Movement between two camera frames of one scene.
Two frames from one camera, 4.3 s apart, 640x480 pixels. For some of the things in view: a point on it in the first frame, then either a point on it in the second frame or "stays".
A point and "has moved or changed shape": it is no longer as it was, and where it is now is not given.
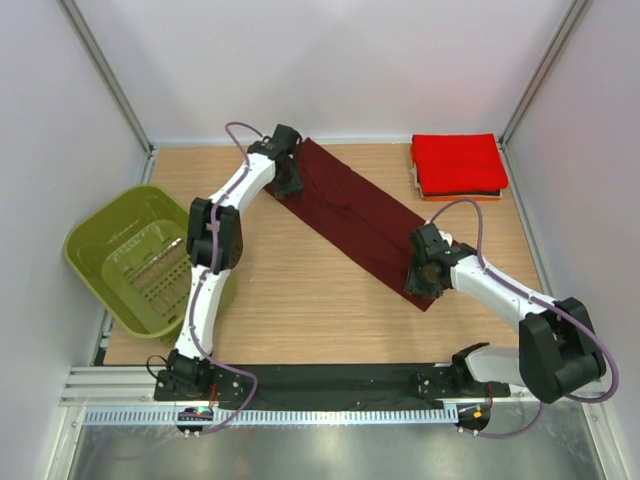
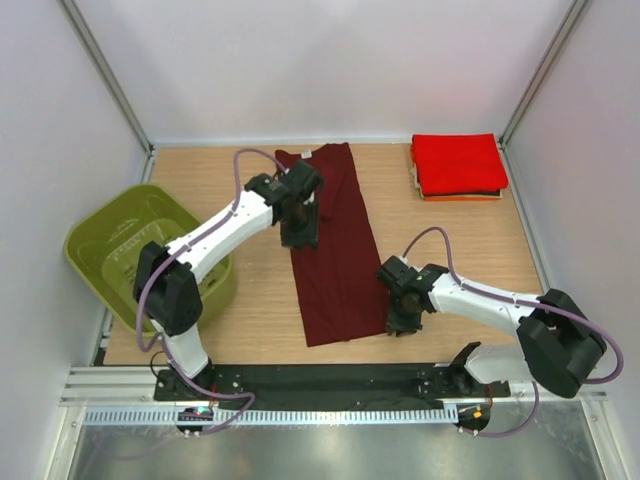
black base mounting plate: x=358 y=385 stays
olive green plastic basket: x=128 y=244 stays
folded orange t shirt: x=456 y=198 stays
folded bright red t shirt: x=459 y=162 stays
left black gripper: x=294 y=186 to x=305 y=236
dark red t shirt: x=359 y=219 has moved or changed shape
